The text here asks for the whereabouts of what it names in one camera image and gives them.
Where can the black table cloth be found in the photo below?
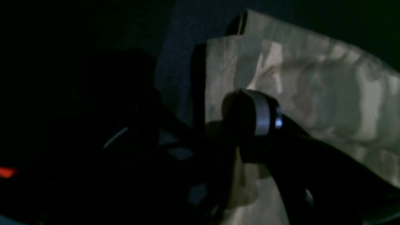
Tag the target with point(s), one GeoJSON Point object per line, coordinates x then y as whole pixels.
{"type": "Point", "coordinates": [192, 22]}

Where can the camouflage t-shirt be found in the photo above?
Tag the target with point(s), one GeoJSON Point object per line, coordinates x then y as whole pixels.
{"type": "Point", "coordinates": [337, 93]}

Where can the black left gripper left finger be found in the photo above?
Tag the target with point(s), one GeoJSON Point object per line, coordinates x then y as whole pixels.
{"type": "Point", "coordinates": [129, 160]}

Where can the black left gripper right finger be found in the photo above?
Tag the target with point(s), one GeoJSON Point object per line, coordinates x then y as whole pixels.
{"type": "Point", "coordinates": [319, 184]}

